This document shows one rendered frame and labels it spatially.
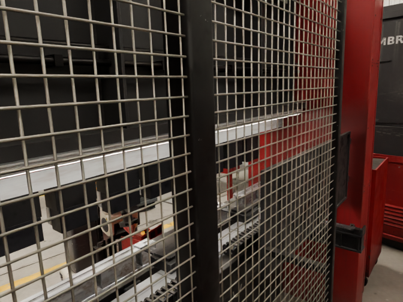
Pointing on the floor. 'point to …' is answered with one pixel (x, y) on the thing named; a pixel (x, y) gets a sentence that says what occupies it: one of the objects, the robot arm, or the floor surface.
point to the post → (194, 146)
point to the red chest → (376, 213)
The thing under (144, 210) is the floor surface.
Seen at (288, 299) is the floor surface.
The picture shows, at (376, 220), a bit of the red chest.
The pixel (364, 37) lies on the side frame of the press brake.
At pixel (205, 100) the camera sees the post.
